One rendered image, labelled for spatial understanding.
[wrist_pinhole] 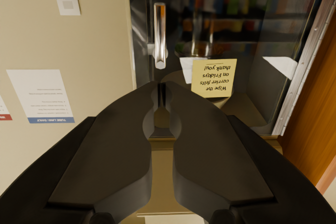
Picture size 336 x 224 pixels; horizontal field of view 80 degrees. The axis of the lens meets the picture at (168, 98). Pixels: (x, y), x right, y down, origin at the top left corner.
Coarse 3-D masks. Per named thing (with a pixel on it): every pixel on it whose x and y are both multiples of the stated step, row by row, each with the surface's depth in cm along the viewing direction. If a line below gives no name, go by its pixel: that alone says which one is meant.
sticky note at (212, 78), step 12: (204, 60) 35; (216, 60) 35; (228, 60) 35; (192, 72) 36; (204, 72) 36; (216, 72) 36; (228, 72) 36; (192, 84) 37; (204, 84) 37; (216, 84) 37; (228, 84) 37; (204, 96) 38; (216, 96) 38
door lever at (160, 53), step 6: (156, 6) 25; (162, 6) 25; (156, 12) 26; (162, 12) 26; (156, 18) 26; (162, 18) 26; (156, 24) 26; (162, 24) 26; (156, 30) 27; (162, 30) 27; (156, 36) 27; (162, 36) 27; (156, 42) 28; (162, 42) 28; (156, 48) 28; (162, 48) 28; (156, 54) 29; (162, 54) 29; (156, 60) 29; (162, 60) 29; (156, 66) 29; (162, 66) 29
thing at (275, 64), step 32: (160, 0) 29; (192, 0) 30; (224, 0) 30; (256, 0) 30; (288, 0) 30; (320, 0) 30; (192, 32) 32; (224, 32) 32; (256, 32) 32; (288, 32) 33; (256, 64) 35; (288, 64) 36; (256, 96) 39; (160, 128) 42; (256, 128) 43
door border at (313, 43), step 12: (324, 0) 30; (324, 12) 31; (312, 24) 32; (312, 36) 33; (312, 48) 34; (300, 60) 35; (300, 72) 36; (288, 96) 39; (288, 108) 41; (276, 120) 42; (288, 120) 42; (276, 132) 44
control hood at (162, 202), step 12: (156, 144) 45; (168, 144) 45; (276, 144) 45; (156, 156) 43; (168, 156) 43; (156, 168) 43; (168, 168) 43; (156, 180) 42; (168, 180) 42; (156, 192) 42; (168, 192) 42; (156, 204) 41; (168, 204) 41
